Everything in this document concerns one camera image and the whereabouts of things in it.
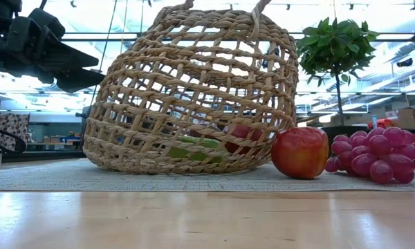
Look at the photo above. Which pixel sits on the brown patterned box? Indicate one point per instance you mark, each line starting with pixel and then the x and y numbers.
pixel 10 128

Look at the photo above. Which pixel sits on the purple grape bunch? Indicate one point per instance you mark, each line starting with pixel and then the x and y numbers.
pixel 377 155

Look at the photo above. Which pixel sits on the red orange object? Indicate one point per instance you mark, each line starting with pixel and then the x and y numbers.
pixel 384 123

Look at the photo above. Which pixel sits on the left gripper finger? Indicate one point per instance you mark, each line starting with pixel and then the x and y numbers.
pixel 65 55
pixel 79 80

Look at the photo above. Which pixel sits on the woven wicker basket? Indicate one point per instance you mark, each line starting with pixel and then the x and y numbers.
pixel 207 20

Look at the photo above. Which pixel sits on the shelf items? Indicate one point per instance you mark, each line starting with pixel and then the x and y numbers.
pixel 55 139

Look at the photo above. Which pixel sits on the black round knob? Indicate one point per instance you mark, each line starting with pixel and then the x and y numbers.
pixel 80 115

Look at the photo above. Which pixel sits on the grey woven placemat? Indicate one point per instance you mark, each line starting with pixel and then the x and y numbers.
pixel 263 181

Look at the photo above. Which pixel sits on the cardboard boxes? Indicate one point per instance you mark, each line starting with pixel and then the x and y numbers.
pixel 413 117

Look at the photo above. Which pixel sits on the red yellow apple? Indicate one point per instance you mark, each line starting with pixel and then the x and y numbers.
pixel 299 154

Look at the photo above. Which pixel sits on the black hanging device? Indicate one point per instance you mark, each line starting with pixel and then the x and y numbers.
pixel 405 62

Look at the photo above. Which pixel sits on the black curved bar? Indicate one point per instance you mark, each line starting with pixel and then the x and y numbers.
pixel 20 146

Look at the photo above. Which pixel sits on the green leafy plant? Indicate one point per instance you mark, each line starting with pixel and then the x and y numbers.
pixel 335 45

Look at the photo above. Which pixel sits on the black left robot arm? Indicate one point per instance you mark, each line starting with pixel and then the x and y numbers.
pixel 3 5

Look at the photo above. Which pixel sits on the black plant pot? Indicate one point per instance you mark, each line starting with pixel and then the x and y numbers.
pixel 346 130

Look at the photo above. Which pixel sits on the long green cucumber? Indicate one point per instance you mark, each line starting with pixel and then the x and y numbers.
pixel 197 155

